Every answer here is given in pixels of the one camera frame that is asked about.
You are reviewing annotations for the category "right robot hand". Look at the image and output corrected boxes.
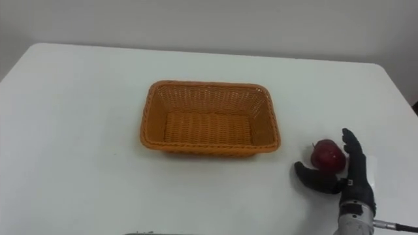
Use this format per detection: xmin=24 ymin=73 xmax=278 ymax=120
xmin=294 ymin=127 xmax=378 ymax=213

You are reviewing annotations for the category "red apple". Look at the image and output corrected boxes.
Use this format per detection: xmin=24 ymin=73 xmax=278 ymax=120
xmin=310 ymin=139 xmax=347 ymax=174

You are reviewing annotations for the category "orange wicker basket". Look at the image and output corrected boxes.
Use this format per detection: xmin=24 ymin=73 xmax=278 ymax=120
xmin=140 ymin=80 xmax=281 ymax=157

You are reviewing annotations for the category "white desk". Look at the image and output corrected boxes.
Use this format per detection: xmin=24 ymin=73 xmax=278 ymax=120
xmin=0 ymin=42 xmax=418 ymax=235

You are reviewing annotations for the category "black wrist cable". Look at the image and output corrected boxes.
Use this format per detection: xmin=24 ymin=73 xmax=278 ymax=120
xmin=372 ymin=219 xmax=418 ymax=234

